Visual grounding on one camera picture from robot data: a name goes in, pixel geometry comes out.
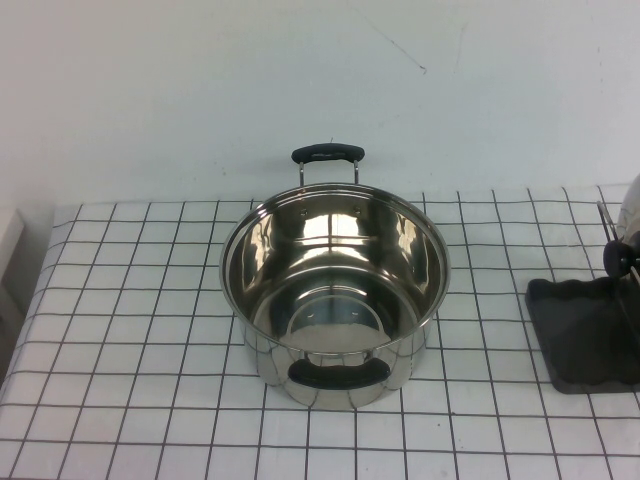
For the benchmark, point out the white black grid tablecloth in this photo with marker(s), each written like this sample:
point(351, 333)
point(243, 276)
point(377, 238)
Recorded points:
point(150, 310)

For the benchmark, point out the white box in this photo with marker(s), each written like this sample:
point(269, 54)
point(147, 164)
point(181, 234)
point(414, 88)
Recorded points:
point(10, 250)

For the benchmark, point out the steel pot lid black knob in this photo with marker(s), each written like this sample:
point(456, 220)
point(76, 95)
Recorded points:
point(631, 210)

